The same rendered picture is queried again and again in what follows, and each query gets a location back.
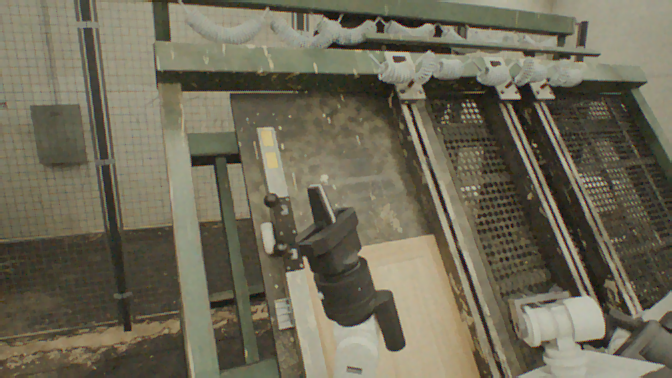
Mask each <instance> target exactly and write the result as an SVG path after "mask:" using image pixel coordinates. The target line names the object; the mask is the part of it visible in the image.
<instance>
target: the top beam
mask: <svg viewBox="0 0 672 378"><path fill-rule="evenodd" d="M153 50H154V63H155V73H156V82H157V90H158V83H159V82H160V81H179V83H182V92H207V91H390V90H391V89H392V87H393V86H394V85H395V84H391V83H386V82H383V81H382V80H379V73H378V70H379V67H378V66H377V65H376V63H375V61H373V60H372V59H371V58H370V57H369V54H371V55H372V56H373V57H375V59H376V60H377V62H378V63H379V64H380V65H382V64H383V63H385V62H386V58H385V55H384V51H363V50H340V49H318V48H295V47H273V46H250V45H228V44H206V43H183V42H162V41H155V42H154V43H153ZM434 56H435V59H434V60H435V61H434V62H433V63H436V62H437V61H439V60H443V59H445V60H459V61H461V62H462V64H464V63H465V62H466V61H468V60H469V59H471V61H470V62H469V63H467V64H466V65H464V66H463V67H464V73H463V75H462V76H460V77H459V78H458V79H455V80H442V79H438V78H434V77H433V71H432V74H431V77H430V78H429V80H428V81H426V83H424V84H422V88H423V90H424V91H434V92H486V91H487V90H489V89H490V88H491V87H493V85H484V84H483V83H481V82H479V81H478V80H477V76H478V75H477V74H478V72H479V69H478V67H477V66H476V65H475V63H474V62H472V60H474V59H475V60H476V62H477V63H478V65H479V66H480V67H483V66H485V64H484V62H483V59H482V57H473V56H454V55H451V54H434ZM569 63H571V65H569V66H571V67H570V70H572V69H579V70H581V69H582V67H583V66H584V65H587V67H585V68H584V69H583V70H582V74H584V79H583V81H581V82H580V83H579V84H577V85H575V86H572V87H563V86H560V85H559V86H557V87H554V86H551V85H550V84H549V85H548V86H549V88H550V90H551V91H553V92H580V93H622V92H624V91H625V90H627V89H631V88H640V87H641V86H643V85H645V84H646V83H648V81H647V78H646V77H645V75H644V73H643V72H642V70H641V68H640V67H639V66H626V65H618V64H604V63H583V62H569Z"/></svg>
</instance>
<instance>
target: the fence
mask: <svg viewBox="0 0 672 378"><path fill-rule="evenodd" d="M261 131H271V132H272V137H273V142H274V146H263V141H262V135H261ZM254 137H256V143H257V148H258V153H259V159H260V164H261V169H262V176H263V181H264V187H265V192H266V194H267V193H276V194H277V195H278V197H282V196H289V195H288V191H287V186H286V180H285V176H283V171H282V165H281V161H280V156H279V151H278V146H277V141H276V136H275V131H274V128H257V131H256V134H254ZM265 152H276V157H277V162H278V167H279V168H268V167H267V162H266V157H265ZM269 213H271V219H272V224H273V230H274V235H275V240H276V242H277V241H279V236H278V231H277V225H276V220H275V215H274V209H273V208H269ZM278 257H279V256H278ZM279 263H280V268H281V273H282V279H283V284H285V290H286V295H287V298H290V303H291V309H292V314H293V319H294V325H295V326H294V327H292V328H293V333H294V339H295V344H296V349H297V354H299V360H300V365H301V370H302V376H303V378H327V373H326V368H325V363H324V359H323V353H322V349H321V344H320V339H319V334H318V329H317V324H316V319H315V314H313V310H312V304H311V299H310V295H309V290H308V284H307V280H306V275H305V270H304V269H301V270H295V271H289V272H286V268H285V263H283V257H279Z"/></svg>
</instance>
